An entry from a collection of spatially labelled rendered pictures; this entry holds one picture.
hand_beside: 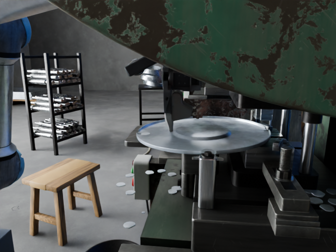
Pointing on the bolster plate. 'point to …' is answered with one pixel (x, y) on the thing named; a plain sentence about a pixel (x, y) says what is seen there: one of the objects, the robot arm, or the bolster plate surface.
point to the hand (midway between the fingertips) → (168, 125)
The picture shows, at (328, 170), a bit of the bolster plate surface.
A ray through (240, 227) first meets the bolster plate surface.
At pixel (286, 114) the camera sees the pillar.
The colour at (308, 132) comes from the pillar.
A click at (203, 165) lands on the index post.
